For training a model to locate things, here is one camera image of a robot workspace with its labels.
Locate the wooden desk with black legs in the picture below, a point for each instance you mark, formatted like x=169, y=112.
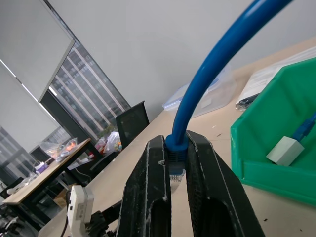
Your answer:
x=44, y=175

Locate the white paper sheet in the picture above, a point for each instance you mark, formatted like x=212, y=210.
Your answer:
x=261, y=81

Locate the black office chair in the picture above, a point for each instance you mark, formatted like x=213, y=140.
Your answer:
x=130, y=123

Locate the green plastic bin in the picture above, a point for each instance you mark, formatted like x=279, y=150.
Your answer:
x=266, y=98

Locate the small purple box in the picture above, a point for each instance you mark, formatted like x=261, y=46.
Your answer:
x=41, y=168

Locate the brown cardboard box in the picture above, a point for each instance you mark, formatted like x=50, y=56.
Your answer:
x=61, y=198

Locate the white bag with colourful items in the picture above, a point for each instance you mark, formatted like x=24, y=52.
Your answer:
x=111, y=143

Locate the white roller blind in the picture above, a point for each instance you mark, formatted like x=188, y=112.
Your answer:
x=27, y=42
x=19, y=108

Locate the clear plastic bag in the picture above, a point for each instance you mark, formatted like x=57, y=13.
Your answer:
x=217, y=93

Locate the clear bag with colourful items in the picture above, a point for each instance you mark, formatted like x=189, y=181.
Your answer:
x=59, y=149

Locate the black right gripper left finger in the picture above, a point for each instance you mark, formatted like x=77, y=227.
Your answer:
x=145, y=197

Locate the white coupler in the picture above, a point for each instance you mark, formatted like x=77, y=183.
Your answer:
x=80, y=205
x=284, y=150

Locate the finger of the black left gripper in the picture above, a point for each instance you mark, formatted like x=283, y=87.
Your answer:
x=98, y=223

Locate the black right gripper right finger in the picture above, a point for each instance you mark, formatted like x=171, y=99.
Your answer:
x=212, y=187

